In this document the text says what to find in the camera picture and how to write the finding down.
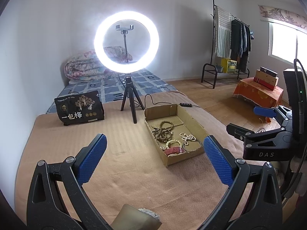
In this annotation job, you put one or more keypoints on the window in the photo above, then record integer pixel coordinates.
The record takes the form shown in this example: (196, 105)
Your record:
(285, 43)

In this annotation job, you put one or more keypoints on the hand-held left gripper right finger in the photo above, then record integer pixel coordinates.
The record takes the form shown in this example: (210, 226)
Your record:
(217, 159)

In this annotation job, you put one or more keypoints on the tan box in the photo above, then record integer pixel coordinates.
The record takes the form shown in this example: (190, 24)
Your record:
(267, 78)

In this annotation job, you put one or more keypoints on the black printed bag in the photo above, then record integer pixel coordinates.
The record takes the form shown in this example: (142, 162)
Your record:
(79, 110)

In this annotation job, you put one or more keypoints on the black tripod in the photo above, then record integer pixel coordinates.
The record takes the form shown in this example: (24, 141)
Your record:
(129, 93)

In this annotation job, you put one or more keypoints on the blue checkered bed sheet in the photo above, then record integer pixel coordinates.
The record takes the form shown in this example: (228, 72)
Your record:
(148, 81)

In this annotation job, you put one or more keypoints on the dark hanging clothes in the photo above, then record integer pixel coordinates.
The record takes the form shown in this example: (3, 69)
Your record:
(239, 43)

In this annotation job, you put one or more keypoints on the black phone holder pole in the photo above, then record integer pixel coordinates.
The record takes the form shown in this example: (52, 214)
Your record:
(125, 45)

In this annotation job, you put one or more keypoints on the floral curtain valance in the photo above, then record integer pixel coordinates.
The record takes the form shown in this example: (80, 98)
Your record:
(280, 14)

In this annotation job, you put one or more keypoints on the folded floral quilt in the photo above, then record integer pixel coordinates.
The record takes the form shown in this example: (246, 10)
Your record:
(81, 69)

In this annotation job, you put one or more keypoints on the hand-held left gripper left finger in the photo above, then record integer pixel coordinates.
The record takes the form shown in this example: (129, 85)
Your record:
(92, 159)

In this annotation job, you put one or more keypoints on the cardboard box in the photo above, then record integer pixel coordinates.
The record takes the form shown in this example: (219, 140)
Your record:
(177, 159)

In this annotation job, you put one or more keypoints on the yellow box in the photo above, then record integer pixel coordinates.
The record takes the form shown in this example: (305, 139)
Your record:
(229, 66)

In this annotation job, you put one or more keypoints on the dark flat box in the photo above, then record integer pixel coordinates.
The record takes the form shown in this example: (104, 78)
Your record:
(269, 71)

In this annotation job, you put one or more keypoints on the black clothes rack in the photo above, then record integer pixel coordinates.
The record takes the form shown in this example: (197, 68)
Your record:
(208, 64)

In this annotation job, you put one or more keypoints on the striped hanging cloth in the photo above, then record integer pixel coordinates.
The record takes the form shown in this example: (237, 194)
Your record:
(221, 31)

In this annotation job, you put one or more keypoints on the orange cloth covered table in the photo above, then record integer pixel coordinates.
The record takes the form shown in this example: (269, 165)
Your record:
(254, 93)

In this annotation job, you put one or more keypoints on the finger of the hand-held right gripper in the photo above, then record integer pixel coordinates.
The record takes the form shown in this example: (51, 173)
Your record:
(263, 112)
(239, 133)

